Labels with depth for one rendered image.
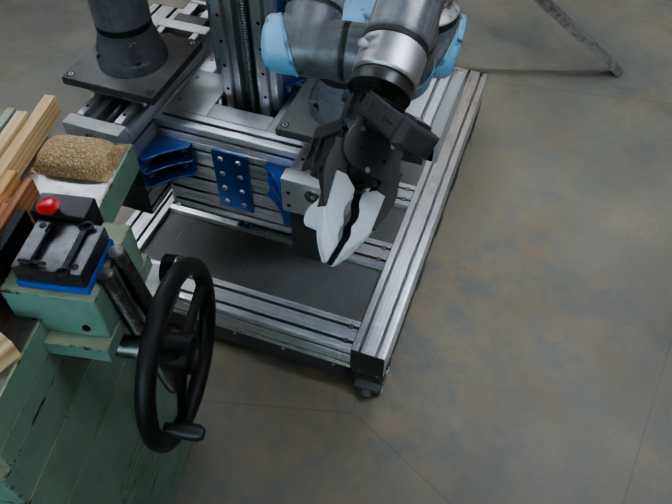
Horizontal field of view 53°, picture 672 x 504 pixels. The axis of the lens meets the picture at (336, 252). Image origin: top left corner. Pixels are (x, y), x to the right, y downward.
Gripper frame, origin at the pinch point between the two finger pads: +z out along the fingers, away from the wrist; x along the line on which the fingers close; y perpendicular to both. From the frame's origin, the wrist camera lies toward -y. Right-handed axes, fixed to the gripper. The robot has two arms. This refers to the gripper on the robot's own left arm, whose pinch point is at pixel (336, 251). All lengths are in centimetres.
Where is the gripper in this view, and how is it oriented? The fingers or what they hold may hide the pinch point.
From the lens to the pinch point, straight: 66.9
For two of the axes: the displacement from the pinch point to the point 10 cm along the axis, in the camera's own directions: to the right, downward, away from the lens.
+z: -3.1, 9.2, -2.3
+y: -5.2, 0.4, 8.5
